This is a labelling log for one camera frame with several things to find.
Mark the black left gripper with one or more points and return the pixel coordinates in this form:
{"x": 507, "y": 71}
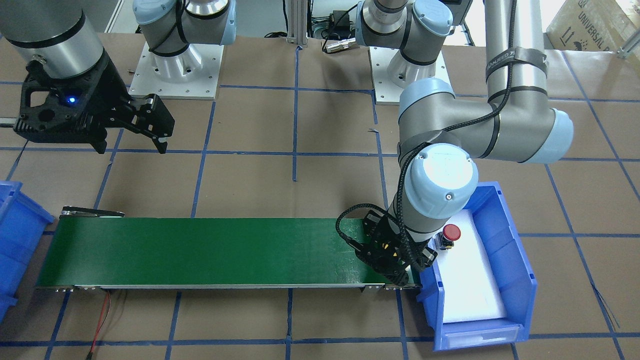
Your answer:
{"x": 428, "y": 255}

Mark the white foam in bin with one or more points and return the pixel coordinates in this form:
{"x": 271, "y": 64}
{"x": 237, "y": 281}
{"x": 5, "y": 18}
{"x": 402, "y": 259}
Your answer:
{"x": 471, "y": 290}

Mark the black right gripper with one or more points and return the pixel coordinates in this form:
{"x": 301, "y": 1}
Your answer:
{"x": 106, "y": 82}

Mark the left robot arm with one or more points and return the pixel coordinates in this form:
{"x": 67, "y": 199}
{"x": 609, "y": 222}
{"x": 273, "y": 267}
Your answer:
{"x": 441, "y": 135}

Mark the cardboard box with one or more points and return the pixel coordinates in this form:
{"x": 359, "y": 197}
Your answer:
{"x": 593, "y": 25}

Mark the aluminium profile post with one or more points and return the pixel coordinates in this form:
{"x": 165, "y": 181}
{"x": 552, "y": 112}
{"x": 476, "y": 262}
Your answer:
{"x": 297, "y": 21}

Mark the red push button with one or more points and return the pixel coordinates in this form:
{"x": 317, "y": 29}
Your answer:
{"x": 446, "y": 238}

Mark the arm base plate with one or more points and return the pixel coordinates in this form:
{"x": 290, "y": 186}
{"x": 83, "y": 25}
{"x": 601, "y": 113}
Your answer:
{"x": 391, "y": 73}
{"x": 192, "y": 75}

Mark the green conveyor belt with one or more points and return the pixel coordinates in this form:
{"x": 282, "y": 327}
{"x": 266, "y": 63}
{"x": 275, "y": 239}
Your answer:
{"x": 103, "y": 249}

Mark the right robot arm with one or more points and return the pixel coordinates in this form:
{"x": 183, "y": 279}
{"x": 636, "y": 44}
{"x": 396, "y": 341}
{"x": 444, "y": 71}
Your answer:
{"x": 60, "y": 31}

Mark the blue bin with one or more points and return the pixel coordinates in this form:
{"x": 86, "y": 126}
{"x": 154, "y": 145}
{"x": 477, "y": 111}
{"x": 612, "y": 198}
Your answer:
{"x": 22, "y": 223}
{"x": 512, "y": 271}

